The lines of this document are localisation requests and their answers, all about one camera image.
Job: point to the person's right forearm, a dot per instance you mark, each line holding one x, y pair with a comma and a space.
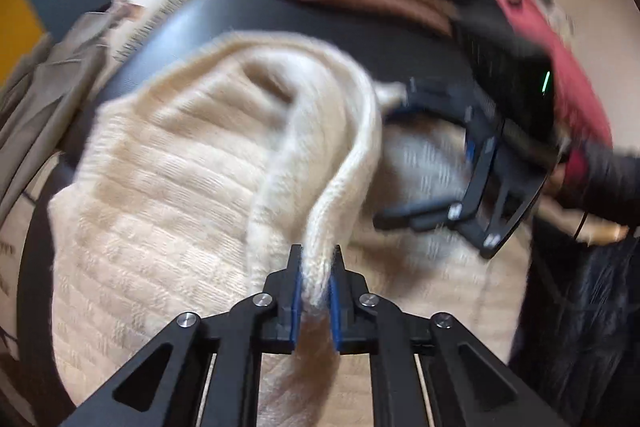
610, 182

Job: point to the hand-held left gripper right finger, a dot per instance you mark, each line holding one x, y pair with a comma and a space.
335, 307

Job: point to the white printed cloth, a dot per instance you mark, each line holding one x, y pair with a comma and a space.
155, 7

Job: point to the cream knit sweater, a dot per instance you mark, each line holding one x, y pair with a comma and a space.
175, 187

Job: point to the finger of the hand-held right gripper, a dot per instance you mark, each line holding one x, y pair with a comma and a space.
440, 99
435, 214

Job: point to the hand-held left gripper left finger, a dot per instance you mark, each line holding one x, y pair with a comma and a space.
297, 307

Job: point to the grey cloth garment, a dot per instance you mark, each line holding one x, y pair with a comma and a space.
45, 87

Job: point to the person's dark coat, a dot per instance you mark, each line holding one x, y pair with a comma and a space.
585, 332

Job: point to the person's right hand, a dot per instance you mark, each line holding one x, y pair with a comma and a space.
557, 179

